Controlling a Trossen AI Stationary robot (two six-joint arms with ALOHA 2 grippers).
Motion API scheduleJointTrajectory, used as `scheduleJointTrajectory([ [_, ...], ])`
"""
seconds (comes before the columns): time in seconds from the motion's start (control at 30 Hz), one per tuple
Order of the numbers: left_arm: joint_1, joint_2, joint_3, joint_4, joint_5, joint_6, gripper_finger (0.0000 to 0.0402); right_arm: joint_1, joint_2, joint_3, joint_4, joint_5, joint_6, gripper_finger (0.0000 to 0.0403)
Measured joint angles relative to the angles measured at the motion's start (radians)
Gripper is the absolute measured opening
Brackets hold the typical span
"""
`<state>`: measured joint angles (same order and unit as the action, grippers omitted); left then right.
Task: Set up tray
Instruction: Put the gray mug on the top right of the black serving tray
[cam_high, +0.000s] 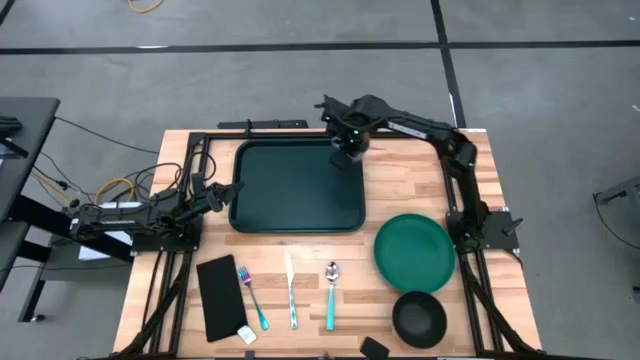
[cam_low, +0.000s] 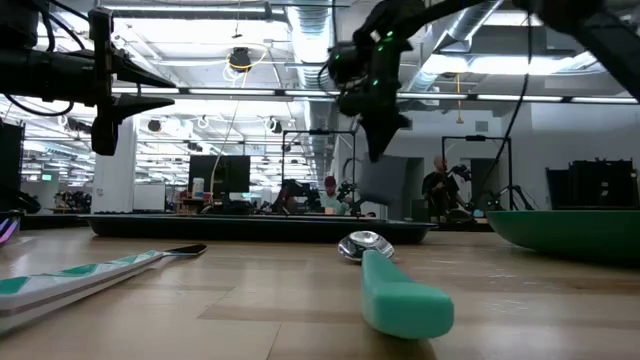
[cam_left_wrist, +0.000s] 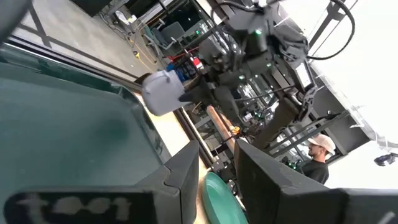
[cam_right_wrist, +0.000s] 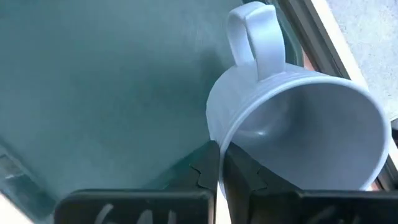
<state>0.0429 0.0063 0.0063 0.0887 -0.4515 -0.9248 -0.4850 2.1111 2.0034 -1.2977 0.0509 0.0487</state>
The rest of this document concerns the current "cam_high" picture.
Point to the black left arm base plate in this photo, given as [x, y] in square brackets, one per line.
[165, 244]

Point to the green round plate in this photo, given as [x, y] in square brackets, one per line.
[415, 252]

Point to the black desk device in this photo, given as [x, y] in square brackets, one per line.
[10, 124]

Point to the white napkin tag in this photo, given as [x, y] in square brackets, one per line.
[247, 335]

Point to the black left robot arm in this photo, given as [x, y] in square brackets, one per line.
[125, 217]

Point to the black camera bar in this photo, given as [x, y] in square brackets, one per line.
[265, 124]

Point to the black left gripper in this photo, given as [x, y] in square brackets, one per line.
[210, 200]

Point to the black block object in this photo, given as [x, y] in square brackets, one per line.
[374, 347]

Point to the black cloth napkin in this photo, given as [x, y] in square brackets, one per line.
[220, 300]

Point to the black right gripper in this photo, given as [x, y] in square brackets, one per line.
[352, 140]

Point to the black aluminium rail frame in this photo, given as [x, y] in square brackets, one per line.
[300, 134]

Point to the black round bowl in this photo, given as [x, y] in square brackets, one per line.
[419, 320]

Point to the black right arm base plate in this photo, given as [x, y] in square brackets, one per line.
[500, 236]

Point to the grey metal stand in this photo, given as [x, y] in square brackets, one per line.
[622, 192]

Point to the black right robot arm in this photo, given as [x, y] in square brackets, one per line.
[425, 130]

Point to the dark green plastic tray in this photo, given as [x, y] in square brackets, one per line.
[295, 190]

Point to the black desk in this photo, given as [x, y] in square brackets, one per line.
[25, 150]

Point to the white paper sheet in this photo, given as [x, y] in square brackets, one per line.
[100, 252]

